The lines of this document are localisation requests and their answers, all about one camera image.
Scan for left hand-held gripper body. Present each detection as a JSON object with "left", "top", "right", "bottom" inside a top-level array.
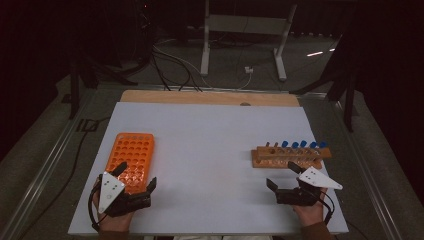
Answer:
[{"left": 98, "top": 170, "right": 154, "bottom": 218}]

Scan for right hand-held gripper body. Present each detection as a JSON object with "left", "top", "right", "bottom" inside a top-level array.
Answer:
[{"left": 275, "top": 165, "right": 344, "bottom": 207}]

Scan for wooden tube rack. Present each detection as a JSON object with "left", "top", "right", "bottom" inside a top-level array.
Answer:
[{"left": 250, "top": 141, "right": 333, "bottom": 170}]

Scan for orange plastic tube rack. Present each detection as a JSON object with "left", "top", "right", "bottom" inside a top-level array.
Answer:
[{"left": 104, "top": 132, "right": 156, "bottom": 195}]

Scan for person's right hand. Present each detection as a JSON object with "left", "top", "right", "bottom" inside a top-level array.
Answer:
[{"left": 292, "top": 186, "right": 329, "bottom": 228}]

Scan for person's left hand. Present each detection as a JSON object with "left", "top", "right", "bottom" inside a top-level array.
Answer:
[{"left": 91, "top": 181, "right": 136, "bottom": 233}]

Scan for white table sheet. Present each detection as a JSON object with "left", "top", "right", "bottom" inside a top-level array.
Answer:
[{"left": 67, "top": 101, "right": 349, "bottom": 236}]

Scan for black metal stand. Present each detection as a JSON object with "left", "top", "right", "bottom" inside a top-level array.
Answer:
[
  {"left": 289, "top": 33, "right": 357, "bottom": 133},
  {"left": 68, "top": 49, "right": 139, "bottom": 120}
]

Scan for dark equipment rack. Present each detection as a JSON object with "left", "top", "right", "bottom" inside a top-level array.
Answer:
[{"left": 134, "top": 0, "right": 156, "bottom": 68}]

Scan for white metal stand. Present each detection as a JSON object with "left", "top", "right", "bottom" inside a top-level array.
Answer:
[{"left": 199, "top": 0, "right": 298, "bottom": 82}]

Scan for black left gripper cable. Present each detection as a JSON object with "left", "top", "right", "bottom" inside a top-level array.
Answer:
[{"left": 87, "top": 183, "right": 111, "bottom": 233}]

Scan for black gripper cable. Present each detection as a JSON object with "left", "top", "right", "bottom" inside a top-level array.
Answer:
[
  {"left": 87, "top": 183, "right": 111, "bottom": 233},
  {"left": 319, "top": 189, "right": 335, "bottom": 226}
]

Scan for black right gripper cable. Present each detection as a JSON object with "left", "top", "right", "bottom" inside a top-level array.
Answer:
[{"left": 319, "top": 189, "right": 335, "bottom": 226}]

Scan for long black floor cable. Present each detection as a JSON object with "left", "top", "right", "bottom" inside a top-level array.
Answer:
[{"left": 16, "top": 116, "right": 113, "bottom": 240}]

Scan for metal floor rail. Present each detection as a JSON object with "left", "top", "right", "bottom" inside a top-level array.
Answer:
[
  {"left": 329, "top": 98, "right": 404, "bottom": 240},
  {"left": 0, "top": 88, "right": 98, "bottom": 240}
]

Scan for short white cable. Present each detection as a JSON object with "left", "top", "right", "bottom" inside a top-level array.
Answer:
[{"left": 236, "top": 71, "right": 253, "bottom": 90}]

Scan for long white cable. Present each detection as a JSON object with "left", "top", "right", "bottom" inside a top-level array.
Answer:
[{"left": 152, "top": 44, "right": 214, "bottom": 89}]

